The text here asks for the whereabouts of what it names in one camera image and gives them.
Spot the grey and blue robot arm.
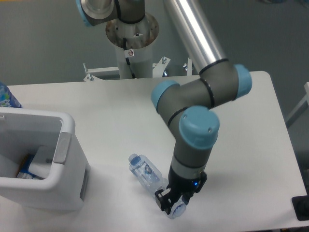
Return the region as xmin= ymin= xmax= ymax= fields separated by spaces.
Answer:
xmin=76 ymin=0 xmax=252 ymax=218

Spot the clear plastic water bottle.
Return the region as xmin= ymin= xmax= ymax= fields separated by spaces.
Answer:
xmin=127 ymin=153 xmax=188 ymax=220

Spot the blue snack wrapper in bin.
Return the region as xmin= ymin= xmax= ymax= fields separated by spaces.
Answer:
xmin=16 ymin=154 xmax=40 ymax=180

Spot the white pedestal base bracket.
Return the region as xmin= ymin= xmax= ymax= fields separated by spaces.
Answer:
xmin=83 ymin=57 xmax=197 ymax=82

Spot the white frame at right edge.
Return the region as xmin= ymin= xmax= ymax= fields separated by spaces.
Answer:
xmin=285 ymin=82 xmax=309 ymax=128

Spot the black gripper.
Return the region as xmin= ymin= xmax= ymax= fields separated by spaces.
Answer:
xmin=154 ymin=167 xmax=207 ymax=215

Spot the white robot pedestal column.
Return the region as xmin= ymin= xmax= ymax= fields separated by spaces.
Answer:
xmin=106 ymin=13 xmax=159 ymax=79

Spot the black clamp at table edge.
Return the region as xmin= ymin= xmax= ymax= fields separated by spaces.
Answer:
xmin=292 ymin=195 xmax=309 ymax=221

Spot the white plastic trash bin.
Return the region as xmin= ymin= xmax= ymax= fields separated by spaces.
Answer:
xmin=0 ymin=108 xmax=90 ymax=210

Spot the black cable on pedestal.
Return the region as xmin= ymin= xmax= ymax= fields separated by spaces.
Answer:
xmin=122 ymin=37 xmax=137 ymax=79

